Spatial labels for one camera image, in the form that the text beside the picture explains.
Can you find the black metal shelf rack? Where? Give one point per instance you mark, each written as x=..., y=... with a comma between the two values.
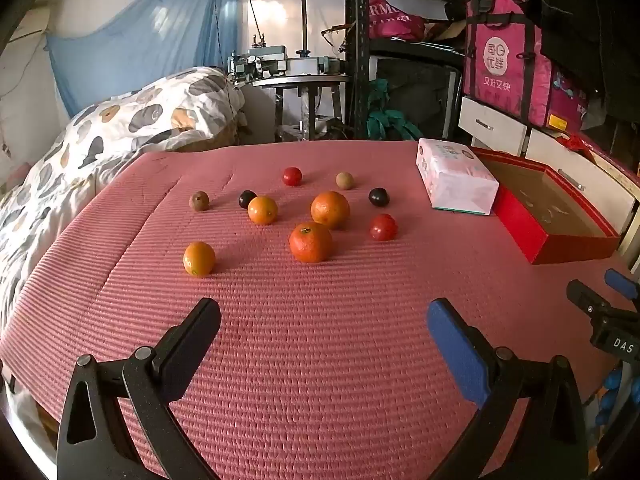
x=357, y=60

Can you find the small red tomato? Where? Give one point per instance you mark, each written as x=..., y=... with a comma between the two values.
x=292, y=176
x=383, y=227

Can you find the red fabric bag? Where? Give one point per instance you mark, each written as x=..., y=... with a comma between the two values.
x=392, y=17

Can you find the pink white tissue pack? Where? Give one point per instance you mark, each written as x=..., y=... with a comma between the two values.
x=455, y=175

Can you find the spotted white quilt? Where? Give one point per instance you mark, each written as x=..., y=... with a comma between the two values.
x=115, y=120

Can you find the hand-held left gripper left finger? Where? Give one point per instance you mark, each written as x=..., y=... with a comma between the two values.
x=192, y=340

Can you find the red cloth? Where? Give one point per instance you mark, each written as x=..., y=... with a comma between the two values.
x=577, y=141

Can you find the pink delivery bag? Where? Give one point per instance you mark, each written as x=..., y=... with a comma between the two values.
x=500, y=60

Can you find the person's right hand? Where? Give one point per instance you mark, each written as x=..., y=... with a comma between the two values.
x=609, y=395

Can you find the wide white drawer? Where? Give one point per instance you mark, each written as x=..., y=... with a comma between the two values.
x=585, y=180

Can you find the red cardboard box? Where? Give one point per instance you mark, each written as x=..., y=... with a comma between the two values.
x=550, y=200

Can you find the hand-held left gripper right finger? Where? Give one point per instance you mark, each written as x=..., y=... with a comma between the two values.
x=457, y=355

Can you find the small brown kiwi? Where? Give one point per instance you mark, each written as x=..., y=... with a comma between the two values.
x=199, y=201
x=344, y=180

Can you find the blue net curtain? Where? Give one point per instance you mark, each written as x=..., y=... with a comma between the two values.
x=135, y=45

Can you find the small orange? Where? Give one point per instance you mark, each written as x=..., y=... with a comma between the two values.
x=199, y=259
x=262, y=210

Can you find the small white drawer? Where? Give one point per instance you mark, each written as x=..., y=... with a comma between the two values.
x=492, y=125

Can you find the grey sewing machine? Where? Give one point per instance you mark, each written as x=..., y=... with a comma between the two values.
x=275, y=62

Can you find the large reddish orange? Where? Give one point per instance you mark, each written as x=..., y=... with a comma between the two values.
x=310, y=242

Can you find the round metal table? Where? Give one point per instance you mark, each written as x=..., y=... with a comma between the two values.
x=305, y=82

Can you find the dark grey suitcase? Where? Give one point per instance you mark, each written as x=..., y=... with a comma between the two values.
x=420, y=95

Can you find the pink ribbed mat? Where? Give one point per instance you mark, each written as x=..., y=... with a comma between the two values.
x=300, y=360

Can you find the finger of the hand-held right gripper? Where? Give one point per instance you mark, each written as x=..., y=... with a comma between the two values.
x=585, y=300
x=622, y=284

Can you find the dark purple plum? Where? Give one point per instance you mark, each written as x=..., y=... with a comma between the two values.
x=247, y=199
x=378, y=196

